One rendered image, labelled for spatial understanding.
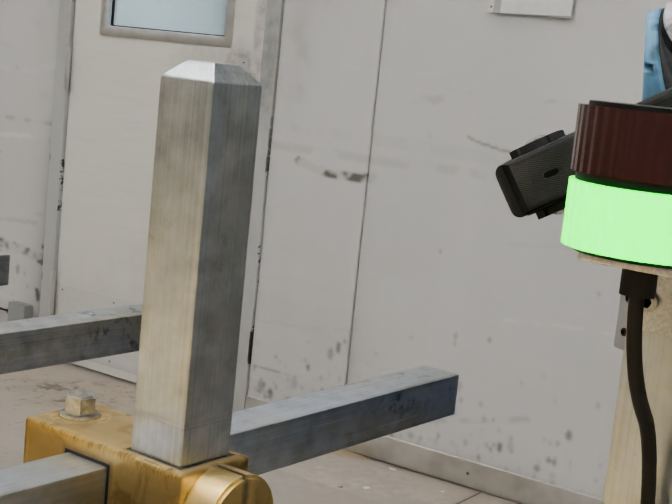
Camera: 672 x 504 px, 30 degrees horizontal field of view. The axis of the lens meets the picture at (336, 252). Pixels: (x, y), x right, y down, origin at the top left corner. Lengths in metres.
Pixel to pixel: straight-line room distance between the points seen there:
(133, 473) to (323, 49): 3.26
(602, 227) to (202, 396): 0.27
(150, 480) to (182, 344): 0.07
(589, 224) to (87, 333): 0.60
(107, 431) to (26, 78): 4.07
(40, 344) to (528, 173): 0.48
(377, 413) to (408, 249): 2.86
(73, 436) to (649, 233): 0.35
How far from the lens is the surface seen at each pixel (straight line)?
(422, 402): 0.87
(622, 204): 0.41
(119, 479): 0.64
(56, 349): 0.95
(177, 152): 0.60
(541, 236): 3.48
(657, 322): 0.47
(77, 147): 4.52
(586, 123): 0.42
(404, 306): 3.70
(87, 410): 0.69
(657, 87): 1.33
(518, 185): 0.55
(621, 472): 0.49
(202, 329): 0.61
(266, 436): 0.74
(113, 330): 0.98
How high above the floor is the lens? 1.17
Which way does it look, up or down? 9 degrees down
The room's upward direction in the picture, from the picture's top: 6 degrees clockwise
